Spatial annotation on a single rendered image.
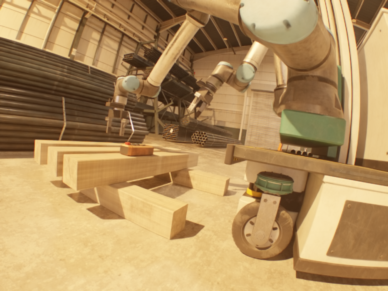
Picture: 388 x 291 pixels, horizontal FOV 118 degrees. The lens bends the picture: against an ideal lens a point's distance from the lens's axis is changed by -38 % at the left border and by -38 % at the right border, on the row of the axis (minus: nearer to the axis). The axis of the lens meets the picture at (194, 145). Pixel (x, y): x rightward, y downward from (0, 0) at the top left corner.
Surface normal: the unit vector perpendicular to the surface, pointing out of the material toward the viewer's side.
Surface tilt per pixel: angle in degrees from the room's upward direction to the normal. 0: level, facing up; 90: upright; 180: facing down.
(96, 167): 90
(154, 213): 90
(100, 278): 0
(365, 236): 90
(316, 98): 70
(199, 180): 90
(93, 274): 0
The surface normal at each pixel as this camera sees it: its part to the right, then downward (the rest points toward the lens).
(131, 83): 0.57, 0.14
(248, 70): -0.09, 0.12
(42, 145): 0.89, 0.16
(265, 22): -0.71, -0.02
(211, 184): -0.41, -0.01
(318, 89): -0.32, -0.35
